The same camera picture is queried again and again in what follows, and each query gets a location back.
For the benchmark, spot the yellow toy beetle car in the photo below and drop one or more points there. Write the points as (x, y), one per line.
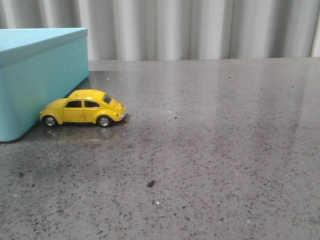
(84, 106)

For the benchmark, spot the light blue storage box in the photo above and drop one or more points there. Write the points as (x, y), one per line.
(37, 66)

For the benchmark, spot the small black debris chip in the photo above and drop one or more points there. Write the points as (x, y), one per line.
(151, 183)

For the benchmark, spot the grey pleated curtain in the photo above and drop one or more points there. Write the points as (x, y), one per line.
(163, 30)

